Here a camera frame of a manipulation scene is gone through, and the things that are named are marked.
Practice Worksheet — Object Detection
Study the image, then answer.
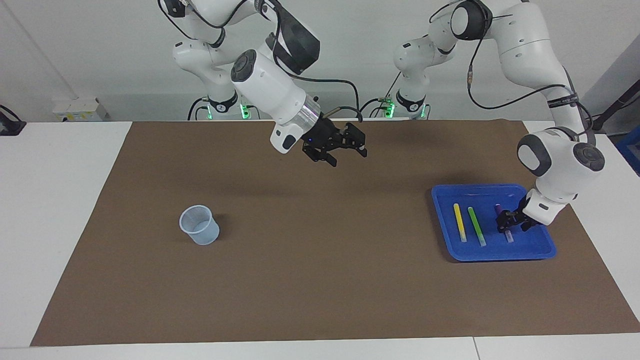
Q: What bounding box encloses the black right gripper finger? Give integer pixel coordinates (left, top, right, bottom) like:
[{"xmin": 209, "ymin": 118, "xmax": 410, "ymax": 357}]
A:
[
  {"xmin": 341, "ymin": 121, "xmax": 369, "ymax": 159},
  {"xmin": 302, "ymin": 144, "xmax": 339, "ymax": 168}
]

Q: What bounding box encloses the purple highlighter pen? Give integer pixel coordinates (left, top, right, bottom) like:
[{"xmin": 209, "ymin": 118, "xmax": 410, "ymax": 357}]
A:
[{"xmin": 495, "ymin": 203, "xmax": 515, "ymax": 244}]

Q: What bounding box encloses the green highlighter pen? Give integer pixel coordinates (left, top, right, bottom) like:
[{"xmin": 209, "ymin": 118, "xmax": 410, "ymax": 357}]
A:
[{"xmin": 467, "ymin": 206, "xmax": 487, "ymax": 247}]

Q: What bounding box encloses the yellow highlighter pen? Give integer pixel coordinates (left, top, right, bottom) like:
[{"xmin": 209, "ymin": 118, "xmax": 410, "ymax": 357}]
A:
[{"xmin": 453, "ymin": 202, "xmax": 468, "ymax": 243}]

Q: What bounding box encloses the blue plastic tray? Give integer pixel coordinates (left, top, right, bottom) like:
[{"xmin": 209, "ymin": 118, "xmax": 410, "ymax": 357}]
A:
[{"xmin": 431, "ymin": 183, "xmax": 557, "ymax": 263}]

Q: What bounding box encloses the brown table mat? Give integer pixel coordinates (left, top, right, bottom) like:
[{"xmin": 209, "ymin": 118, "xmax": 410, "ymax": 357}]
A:
[{"xmin": 30, "ymin": 119, "xmax": 640, "ymax": 347}]

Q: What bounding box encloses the black stand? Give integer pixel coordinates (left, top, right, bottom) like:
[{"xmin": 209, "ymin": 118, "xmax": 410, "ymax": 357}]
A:
[{"xmin": 592, "ymin": 90, "xmax": 640, "ymax": 132}]

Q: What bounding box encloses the blue crate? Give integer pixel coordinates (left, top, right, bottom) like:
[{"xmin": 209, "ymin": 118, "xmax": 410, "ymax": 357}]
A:
[{"xmin": 616, "ymin": 127, "xmax": 640, "ymax": 176}]

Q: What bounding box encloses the translucent plastic cup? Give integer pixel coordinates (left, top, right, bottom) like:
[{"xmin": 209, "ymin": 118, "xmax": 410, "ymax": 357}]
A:
[{"xmin": 179, "ymin": 204, "xmax": 220, "ymax": 246}]

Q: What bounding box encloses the black desk device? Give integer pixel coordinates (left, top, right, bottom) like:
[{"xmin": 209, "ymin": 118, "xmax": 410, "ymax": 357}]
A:
[{"xmin": 0, "ymin": 104, "xmax": 27, "ymax": 137}]

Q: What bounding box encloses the black base cable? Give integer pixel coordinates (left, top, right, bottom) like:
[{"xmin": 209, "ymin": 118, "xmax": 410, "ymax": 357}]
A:
[
  {"xmin": 357, "ymin": 72, "xmax": 402, "ymax": 119},
  {"xmin": 187, "ymin": 97, "xmax": 211, "ymax": 121}
]

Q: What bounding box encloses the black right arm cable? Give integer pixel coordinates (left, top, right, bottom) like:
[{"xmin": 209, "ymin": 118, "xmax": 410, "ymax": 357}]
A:
[{"xmin": 157, "ymin": 0, "xmax": 363, "ymax": 123}]

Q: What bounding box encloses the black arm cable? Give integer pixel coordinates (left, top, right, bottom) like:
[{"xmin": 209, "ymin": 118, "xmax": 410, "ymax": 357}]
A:
[
  {"xmin": 157, "ymin": 0, "xmax": 363, "ymax": 123},
  {"xmin": 429, "ymin": 0, "xmax": 596, "ymax": 148}
]

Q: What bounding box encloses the wide black right arm strap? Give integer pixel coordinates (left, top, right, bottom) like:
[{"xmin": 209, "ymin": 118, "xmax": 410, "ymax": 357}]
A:
[{"xmin": 270, "ymin": 2, "xmax": 292, "ymax": 68}]

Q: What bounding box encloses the black left arm cable strap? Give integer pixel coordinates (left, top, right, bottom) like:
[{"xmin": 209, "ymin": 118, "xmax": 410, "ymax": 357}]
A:
[{"xmin": 547, "ymin": 92, "xmax": 581, "ymax": 109}]

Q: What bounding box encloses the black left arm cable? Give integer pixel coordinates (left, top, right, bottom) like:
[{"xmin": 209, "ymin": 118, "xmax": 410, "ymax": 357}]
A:
[{"xmin": 429, "ymin": 0, "xmax": 596, "ymax": 148}]

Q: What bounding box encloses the white wall box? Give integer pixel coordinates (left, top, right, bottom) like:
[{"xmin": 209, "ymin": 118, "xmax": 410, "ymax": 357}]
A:
[{"xmin": 52, "ymin": 97, "xmax": 110, "ymax": 122}]

